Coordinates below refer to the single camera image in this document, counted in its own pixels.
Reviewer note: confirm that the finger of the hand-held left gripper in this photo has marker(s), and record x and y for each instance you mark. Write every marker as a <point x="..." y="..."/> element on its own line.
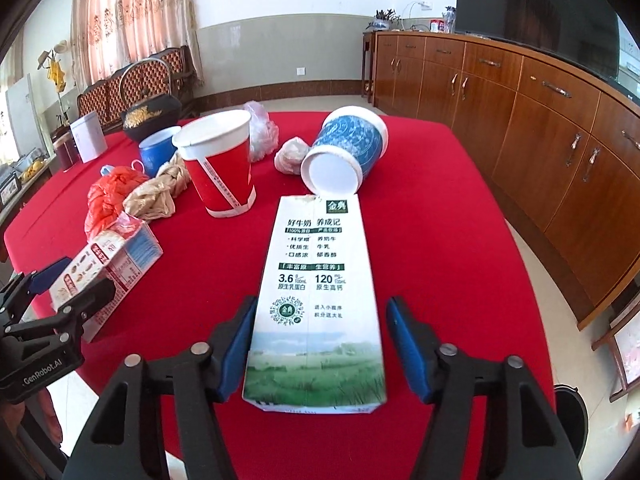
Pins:
<point x="90" y="297"/>
<point x="50" y="275"/>

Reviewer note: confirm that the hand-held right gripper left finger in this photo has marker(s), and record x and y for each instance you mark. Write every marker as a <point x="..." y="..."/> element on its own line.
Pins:
<point x="237" y="345"/>

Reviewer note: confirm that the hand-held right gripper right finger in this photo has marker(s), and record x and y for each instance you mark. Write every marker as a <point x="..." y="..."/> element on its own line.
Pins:
<point x="410" y="355"/>

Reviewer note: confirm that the small red blue carton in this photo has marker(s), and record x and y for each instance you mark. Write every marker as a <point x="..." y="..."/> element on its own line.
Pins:
<point x="115" y="260"/>

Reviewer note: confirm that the tall white green milk carton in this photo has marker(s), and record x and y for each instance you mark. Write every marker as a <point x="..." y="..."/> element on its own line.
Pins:
<point x="315" y="285"/>

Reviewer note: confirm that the blue face mask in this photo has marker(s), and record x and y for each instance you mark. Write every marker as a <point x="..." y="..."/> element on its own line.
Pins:
<point x="107" y="169"/>

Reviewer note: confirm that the black trash bin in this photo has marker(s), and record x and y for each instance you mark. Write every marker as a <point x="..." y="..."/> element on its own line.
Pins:
<point x="570" y="425"/>

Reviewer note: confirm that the person's left hand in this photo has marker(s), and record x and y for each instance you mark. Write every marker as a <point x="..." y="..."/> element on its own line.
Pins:
<point x="42" y="420"/>

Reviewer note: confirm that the orange plastic bag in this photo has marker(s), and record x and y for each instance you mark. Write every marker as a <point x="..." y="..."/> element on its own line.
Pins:
<point x="110" y="195"/>

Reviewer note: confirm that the tray of yellow fruit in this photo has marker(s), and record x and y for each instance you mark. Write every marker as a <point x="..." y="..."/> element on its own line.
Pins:
<point x="32" y="169"/>

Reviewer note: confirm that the beige plastic bag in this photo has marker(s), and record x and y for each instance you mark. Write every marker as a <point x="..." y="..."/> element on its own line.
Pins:
<point x="150" y="195"/>

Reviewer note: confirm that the red tablecloth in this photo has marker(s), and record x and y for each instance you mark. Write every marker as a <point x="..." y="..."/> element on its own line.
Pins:
<point x="440" y="240"/>

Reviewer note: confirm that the dark red jar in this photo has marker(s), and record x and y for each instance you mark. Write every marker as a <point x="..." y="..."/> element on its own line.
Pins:
<point x="67" y="152"/>

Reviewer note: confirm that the white tin box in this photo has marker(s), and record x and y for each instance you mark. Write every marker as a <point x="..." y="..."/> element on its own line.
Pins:
<point x="87" y="137"/>

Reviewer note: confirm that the small blue cup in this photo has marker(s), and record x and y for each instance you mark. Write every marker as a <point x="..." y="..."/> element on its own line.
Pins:
<point x="155" y="152"/>

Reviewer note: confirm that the white appliance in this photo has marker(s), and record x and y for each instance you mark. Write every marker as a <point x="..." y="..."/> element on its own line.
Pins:
<point x="25" y="110"/>

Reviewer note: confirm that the red paper cup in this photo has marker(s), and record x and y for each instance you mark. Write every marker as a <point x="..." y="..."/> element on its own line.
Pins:
<point x="220" y="175"/>

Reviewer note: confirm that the carved wooden sofa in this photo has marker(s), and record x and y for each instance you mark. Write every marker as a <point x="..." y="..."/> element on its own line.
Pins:
<point x="105" y="90"/>

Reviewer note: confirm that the yellow hanging ornament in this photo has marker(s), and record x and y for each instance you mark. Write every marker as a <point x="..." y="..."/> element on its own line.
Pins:
<point x="55" y="72"/>

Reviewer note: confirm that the crumpled white tissue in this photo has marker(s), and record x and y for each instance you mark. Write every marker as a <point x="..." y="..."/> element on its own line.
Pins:
<point x="262" y="132"/>

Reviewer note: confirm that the large blue paper cup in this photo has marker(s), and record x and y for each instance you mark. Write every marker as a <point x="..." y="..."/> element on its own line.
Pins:
<point x="350" y="135"/>

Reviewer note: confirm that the brown wooden sideboard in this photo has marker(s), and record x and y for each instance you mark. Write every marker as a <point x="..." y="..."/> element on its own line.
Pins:
<point x="550" y="160"/>

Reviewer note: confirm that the pink patterned curtain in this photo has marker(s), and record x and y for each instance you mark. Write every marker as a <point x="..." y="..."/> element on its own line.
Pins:
<point x="130" y="10"/>

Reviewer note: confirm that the small potted plant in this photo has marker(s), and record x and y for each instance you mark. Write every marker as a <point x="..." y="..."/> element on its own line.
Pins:
<point x="382" y="20"/>

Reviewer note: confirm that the clear plastic bottle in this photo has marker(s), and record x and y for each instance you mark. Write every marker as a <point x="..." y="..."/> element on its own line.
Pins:
<point x="450" y="20"/>

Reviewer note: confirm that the black flat television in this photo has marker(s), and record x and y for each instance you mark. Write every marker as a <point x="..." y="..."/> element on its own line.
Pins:
<point x="525" y="0"/>

